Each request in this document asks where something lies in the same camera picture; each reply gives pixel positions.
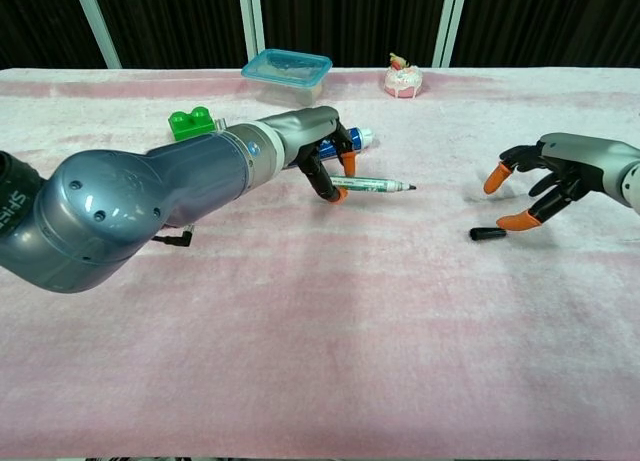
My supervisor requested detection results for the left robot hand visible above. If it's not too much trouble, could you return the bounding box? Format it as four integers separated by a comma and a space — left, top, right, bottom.
259, 105, 359, 203

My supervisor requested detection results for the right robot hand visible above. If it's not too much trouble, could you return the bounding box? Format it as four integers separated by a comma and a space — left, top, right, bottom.
482, 132, 640, 231

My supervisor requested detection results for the green white marker pen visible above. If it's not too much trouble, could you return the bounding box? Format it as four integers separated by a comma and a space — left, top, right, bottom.
329, 175, 419, 195

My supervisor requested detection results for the black marker cap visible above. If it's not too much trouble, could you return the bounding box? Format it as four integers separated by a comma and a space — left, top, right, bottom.
468, 226, 508, 242

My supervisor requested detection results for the clear container blue lid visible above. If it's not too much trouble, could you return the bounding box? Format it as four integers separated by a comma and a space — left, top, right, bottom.
240, 48, 334, 110

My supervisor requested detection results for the blue white toothpaste tube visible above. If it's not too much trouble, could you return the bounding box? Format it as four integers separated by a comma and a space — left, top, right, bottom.
318, 125, 376, 162

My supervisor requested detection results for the pink toy cake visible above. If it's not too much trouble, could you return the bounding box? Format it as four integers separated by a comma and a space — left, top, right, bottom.
383, 52, 424, 100

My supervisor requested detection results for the green toy brick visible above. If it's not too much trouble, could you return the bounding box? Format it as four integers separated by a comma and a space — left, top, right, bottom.
167, 106, 217, 143

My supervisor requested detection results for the black curtain backdrop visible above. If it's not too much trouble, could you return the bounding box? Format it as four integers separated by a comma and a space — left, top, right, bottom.
0, 0, 640, 71

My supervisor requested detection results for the pink fluffy tablecloth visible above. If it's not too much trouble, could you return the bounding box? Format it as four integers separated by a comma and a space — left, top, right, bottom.
0, 66, 640, 460

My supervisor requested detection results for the white partition frame post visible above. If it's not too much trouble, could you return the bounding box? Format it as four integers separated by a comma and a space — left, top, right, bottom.
70, 0, 123, 70
236, 0, 267, 65
431, 0, 470, 69

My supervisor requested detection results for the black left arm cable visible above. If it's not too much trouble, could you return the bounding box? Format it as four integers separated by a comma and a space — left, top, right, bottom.
151, 223, 196, 249

